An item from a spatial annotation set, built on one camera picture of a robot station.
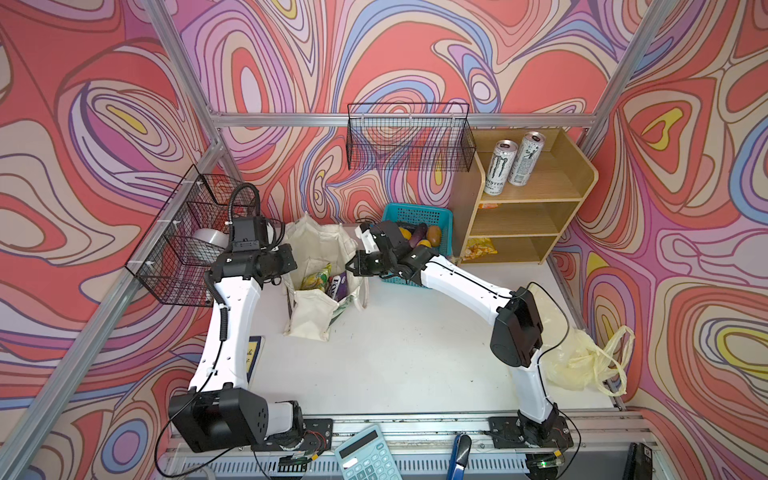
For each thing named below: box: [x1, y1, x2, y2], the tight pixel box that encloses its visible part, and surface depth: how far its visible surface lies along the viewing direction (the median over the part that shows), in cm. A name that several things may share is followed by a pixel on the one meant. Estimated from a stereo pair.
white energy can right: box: [508, 131, 546, 187], surface depth 81 cm
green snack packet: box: [299, 262, 332, 291], surface depth 92 cm
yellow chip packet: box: [462, 238, 498, 260], surface depth 110 cm
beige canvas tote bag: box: [283, 213, 369, 342], surface depth 84 cm
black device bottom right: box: [622, 442, 653, 480], surface depth 70 cm
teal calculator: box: [334, 424, 403, 480], surface depth 70 cm
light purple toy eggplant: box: [409, 222, 428, 248], surface depth 113 cm
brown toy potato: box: [427, 225, 442, 248], surface depth 113 cm
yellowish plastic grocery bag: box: [546, 326, 635, 397], surface depth 78 cm
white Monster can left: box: [484, 139, 519, 196], surface depth 78 cm
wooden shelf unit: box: [449, 127, 599, 265], surface depth 89 cm
